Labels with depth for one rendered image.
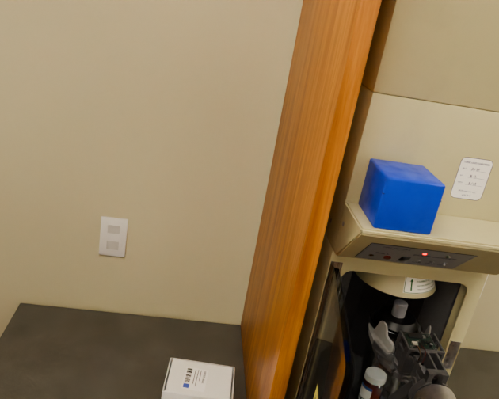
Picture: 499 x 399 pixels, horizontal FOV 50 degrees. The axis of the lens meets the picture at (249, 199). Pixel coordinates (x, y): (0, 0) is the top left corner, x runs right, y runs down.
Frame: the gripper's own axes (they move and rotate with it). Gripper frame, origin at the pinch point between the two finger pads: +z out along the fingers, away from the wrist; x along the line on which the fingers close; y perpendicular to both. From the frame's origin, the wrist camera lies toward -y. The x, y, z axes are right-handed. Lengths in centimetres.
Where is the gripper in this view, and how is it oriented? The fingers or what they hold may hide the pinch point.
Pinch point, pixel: (393, 331)
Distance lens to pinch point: 119.2
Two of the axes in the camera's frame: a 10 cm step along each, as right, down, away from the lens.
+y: 1.7, -8.9, -4.3
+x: -9.8, -1.2, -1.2
